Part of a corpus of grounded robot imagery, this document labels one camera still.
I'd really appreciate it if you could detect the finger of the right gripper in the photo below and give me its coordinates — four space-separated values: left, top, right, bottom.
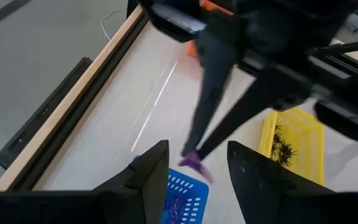
196 76 312 160
180 30 239 157

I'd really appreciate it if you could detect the orange plastic basket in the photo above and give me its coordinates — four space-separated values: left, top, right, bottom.
186 0 234 59

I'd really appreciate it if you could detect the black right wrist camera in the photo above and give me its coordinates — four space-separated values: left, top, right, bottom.
138 0 208 44

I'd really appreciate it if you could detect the wooden table board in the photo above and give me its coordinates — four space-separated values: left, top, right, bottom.
0 4 145 192

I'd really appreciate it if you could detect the white floor cable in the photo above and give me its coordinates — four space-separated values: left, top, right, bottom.
100 8 127 41

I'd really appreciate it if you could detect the purple translucent witch hat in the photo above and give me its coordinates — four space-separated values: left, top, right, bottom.
169 198 186 224
178 151 214 184
163 198 177 218

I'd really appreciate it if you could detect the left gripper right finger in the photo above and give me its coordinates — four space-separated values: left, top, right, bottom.
227 140 336 224

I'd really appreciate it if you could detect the black floor rail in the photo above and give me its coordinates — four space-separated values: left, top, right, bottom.
0 57 93 170

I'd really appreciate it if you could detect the yellow plastic basket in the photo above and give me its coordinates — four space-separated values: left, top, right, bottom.
258 107 326 187

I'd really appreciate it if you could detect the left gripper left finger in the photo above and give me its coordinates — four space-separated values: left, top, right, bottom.
93 139 170 224

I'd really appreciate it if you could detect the blue plastic basket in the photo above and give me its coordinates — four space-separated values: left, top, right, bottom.
160 167 210 224

